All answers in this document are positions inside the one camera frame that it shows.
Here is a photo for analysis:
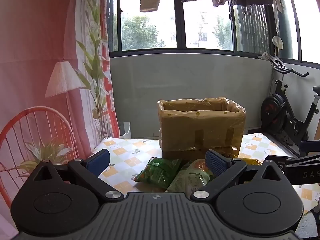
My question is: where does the dark green snack packet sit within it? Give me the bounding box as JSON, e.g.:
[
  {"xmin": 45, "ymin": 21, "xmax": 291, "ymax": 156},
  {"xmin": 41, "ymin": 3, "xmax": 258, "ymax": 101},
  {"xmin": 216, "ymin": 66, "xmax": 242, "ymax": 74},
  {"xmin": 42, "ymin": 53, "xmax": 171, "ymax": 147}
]
[{"xmin": 132, "ymin": 157, "xmax": 182, "ymax": 190}]

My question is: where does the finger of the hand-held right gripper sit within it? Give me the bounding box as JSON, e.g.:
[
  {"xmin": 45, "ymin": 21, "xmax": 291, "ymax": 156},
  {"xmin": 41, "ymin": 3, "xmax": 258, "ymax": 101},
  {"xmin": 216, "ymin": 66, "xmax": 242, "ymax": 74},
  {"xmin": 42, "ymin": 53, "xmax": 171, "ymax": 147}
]
[
  {"xmin": 264, "ymin": 155, "xmax": 302, "ymax": 167},
  {"xmin": 300, "ymin": 140, "xmax": 320, "ymax": 156}
]

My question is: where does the yellow snack packet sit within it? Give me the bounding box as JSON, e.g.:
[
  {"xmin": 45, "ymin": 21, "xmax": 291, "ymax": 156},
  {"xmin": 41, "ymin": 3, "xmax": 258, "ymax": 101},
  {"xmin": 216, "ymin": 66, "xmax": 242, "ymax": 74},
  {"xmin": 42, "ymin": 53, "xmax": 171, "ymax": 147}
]
[{"xmin": 238, "ymin": 156, "xmax": 263, "ymax": 166}]

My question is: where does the light green snack packet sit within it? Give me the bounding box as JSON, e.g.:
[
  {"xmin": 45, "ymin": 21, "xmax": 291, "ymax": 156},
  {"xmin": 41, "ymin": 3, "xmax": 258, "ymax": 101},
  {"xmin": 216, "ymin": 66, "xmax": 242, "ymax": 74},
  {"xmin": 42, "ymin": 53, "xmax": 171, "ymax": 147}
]
[{"xmin": 165, "ymin": 159, "xmax": 216, "ymax": 193}]

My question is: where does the dark framed window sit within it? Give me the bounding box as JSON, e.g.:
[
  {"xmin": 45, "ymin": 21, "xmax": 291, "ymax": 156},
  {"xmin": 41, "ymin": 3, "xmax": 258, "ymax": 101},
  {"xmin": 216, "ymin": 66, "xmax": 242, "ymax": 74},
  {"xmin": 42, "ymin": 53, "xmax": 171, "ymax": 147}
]
[{"xmin": 107, "ymin": 0, "xmax": 320, "ymax": 64}]

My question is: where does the taped cardboard box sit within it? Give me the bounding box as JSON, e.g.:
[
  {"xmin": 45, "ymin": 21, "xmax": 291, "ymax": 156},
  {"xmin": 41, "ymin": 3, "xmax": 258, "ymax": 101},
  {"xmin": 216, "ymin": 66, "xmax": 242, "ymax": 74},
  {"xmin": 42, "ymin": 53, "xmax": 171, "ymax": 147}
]
[{"xmin": 157, "ymin": 96, "xmax": 247, "ymax": 160}]

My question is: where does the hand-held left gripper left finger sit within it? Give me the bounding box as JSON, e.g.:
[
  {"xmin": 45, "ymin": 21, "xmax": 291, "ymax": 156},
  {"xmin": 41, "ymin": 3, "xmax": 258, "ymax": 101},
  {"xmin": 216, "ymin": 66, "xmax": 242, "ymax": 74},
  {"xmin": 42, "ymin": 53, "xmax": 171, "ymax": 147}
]
[{"xmin": 32, "ymin": 149, "xmax": 125, "ymax": 202}]

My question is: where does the white plastic bin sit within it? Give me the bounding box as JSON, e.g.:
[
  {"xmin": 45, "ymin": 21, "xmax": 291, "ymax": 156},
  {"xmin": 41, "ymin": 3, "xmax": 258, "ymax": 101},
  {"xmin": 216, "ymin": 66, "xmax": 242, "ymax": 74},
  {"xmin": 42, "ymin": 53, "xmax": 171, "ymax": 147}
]
[{"xmin": 119, "ymin": 121, "xmax": 131, "ymax": 139}]

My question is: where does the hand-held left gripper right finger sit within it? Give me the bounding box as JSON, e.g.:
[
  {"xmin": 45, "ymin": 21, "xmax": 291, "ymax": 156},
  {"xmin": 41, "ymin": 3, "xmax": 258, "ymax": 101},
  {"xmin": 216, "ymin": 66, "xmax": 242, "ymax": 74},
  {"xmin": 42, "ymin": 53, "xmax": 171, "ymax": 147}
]
[{"xmin": 190, "ymin": 149, "xmax": 285, "ymax": 202}]

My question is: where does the black exercise bike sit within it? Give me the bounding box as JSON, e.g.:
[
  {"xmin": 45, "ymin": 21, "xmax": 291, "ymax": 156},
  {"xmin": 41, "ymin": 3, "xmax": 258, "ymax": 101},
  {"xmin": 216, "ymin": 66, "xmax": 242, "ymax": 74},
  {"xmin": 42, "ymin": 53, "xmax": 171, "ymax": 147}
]
[{"xmin": 257, "ymin": 51, "xmax": 320, "ymax": 157}]

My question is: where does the checked floral tablecloth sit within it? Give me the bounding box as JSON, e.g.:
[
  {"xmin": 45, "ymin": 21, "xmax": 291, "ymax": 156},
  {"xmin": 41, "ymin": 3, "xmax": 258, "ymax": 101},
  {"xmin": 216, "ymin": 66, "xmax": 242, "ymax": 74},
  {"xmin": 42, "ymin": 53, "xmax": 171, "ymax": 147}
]
[{"xmin": 92, "ymin": 132, "xmax": 320, "ymax": 233}]

